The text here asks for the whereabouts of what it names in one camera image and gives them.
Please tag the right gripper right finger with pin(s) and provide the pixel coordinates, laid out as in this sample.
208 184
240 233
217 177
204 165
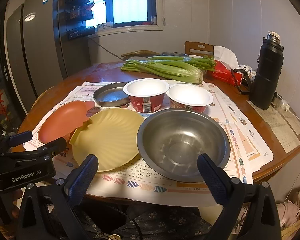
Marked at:
226 191

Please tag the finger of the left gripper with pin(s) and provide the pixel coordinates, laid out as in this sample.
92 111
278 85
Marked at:
50 149
13 139

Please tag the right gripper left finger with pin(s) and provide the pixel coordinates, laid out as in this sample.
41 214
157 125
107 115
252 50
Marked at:
78 181

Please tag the orange plastic plate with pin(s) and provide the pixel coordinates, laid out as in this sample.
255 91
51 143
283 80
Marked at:
65 120

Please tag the yellow shell-shaped plate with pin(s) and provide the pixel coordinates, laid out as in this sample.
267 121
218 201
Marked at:
110 135

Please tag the large steel bowl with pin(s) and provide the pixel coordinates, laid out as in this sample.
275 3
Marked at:
170 142

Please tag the steel pan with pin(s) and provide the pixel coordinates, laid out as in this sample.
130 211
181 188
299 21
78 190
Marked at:
111 95

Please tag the red paper bowl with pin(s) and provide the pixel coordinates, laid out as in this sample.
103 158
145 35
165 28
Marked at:
190 97
146 95

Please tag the newspaper sheets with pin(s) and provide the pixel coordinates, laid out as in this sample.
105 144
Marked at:
137 181

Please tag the paper sheets under glass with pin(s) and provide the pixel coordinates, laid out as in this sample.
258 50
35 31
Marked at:
283 124

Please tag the grey refrigerator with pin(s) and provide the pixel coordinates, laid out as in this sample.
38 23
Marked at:
39 52

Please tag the black thermos bottle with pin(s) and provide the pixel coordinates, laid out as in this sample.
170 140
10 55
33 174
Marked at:
270 63

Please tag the celery bunch back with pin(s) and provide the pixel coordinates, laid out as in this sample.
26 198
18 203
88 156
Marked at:
205 63

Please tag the celery bunch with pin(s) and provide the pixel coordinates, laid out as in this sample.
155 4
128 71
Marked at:
172 70
205 63

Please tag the celery bunch front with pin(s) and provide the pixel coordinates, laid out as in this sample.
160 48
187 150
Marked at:
172 70

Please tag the red tissue box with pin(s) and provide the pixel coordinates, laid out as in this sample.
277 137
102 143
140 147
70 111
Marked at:
226 60

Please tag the curved wooden chair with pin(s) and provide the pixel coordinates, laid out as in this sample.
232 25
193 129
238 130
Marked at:
139 53

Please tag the black fridge side rack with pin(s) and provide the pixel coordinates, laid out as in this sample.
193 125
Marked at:
77 13

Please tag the wooden chair backrest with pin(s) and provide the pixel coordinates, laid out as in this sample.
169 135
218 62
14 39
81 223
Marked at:
198 48

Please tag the small steel bowl background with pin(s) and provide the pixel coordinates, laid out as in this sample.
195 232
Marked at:
169 53

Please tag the window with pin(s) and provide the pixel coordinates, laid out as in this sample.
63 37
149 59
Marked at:
124 13

